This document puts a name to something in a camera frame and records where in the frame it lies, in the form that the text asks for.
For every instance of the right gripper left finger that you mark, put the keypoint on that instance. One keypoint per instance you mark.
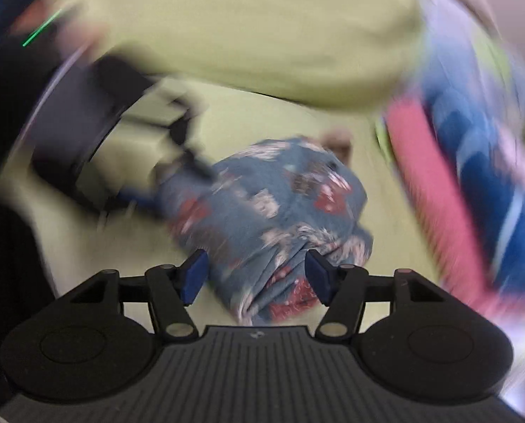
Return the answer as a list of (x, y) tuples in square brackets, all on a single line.
[(172, 289)]

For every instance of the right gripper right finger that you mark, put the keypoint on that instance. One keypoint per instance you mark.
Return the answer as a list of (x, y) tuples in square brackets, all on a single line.
[(342, 290)]

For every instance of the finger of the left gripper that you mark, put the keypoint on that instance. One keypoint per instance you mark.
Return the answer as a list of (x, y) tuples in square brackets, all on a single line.
[(180, 130), (130, 200)]

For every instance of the cat print denim tote bag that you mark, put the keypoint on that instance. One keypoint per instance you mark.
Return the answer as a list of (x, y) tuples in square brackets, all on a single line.
[(258, 213)]

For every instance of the light green sofa cover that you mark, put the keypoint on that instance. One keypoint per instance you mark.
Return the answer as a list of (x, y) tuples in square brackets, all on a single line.
[(319, 53)]

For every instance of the pink ribbed folded blanket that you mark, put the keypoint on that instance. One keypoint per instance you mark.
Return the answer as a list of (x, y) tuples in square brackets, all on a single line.
[(441, 210)]

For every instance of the blue patterned folded blanket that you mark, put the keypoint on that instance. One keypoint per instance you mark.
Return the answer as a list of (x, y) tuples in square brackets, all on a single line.
[(468, 137)]

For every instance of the pastel patchwork sheet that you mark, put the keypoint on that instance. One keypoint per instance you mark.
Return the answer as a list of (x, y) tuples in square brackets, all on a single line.
[(465, 31)]

